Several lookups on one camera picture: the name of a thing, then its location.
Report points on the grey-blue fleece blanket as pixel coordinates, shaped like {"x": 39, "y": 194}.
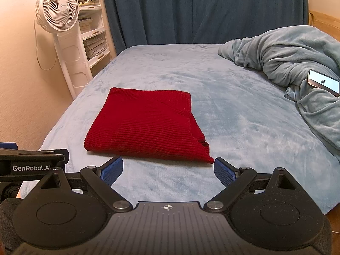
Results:
{"x": 287, "y": 50}

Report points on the light blue bed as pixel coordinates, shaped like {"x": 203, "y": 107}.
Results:
{"x": 239, "y": 127}

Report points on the white shelf unit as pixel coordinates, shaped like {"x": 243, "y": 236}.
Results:
{"x": 93, "y": 29}

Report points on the wooden bed frame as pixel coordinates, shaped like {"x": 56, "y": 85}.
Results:
{"x": 322, "y": 24}

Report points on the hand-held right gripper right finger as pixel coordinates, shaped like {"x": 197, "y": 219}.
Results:
{"x": 225, "y": 172}

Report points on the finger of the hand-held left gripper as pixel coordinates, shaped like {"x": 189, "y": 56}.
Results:
{"x": 8, "y": 146}

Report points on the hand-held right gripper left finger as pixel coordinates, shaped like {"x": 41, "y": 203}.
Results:
{"x": 113, "y": 170}

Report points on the red knit sweater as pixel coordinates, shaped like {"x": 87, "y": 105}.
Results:
{"x": 143, "y": 124}

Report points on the stack of books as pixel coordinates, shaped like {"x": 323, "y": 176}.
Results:
{"x": 93, "y": 45}

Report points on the smartphone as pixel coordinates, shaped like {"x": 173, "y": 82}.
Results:
{"x": 324, "y": 83}

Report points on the dark blue curtain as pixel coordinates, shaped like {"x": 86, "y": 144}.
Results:
{"x": 199, "y": 10}

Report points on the white standing fan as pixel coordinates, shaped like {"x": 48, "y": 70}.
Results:
{"x": 57, "y": 8}

